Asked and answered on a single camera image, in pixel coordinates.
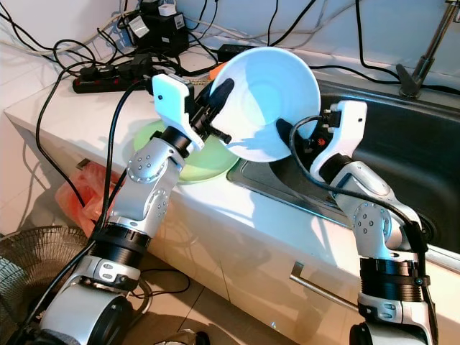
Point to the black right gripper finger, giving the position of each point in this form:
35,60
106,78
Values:
290,132

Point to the white bowl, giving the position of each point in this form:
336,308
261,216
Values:
273,93

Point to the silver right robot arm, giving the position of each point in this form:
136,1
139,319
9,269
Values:
377,230

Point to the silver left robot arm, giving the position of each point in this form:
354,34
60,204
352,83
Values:
151,180

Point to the white kitchen base cabinet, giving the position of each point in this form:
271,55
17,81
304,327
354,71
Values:
244,273

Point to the orange bowl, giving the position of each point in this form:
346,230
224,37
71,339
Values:
217,70

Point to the green plate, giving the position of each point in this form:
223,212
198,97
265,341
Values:
205,169

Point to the small black power adapter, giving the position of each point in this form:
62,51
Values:
237,50

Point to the stainless steel sink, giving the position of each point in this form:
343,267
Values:
402,144

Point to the black charger box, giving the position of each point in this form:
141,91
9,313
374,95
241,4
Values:
158,32

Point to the black power strip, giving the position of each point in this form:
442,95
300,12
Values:
115,82

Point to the metal sink faucet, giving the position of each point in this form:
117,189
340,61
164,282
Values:
410,80

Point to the red plastic bag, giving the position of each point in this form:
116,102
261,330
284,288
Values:
93,198

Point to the metal grille floor fan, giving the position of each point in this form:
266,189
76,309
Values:
18,302

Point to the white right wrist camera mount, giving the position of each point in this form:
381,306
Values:
352,129

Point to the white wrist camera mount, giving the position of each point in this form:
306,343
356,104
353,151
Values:
352,129
172,100

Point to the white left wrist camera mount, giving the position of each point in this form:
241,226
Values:
172,100

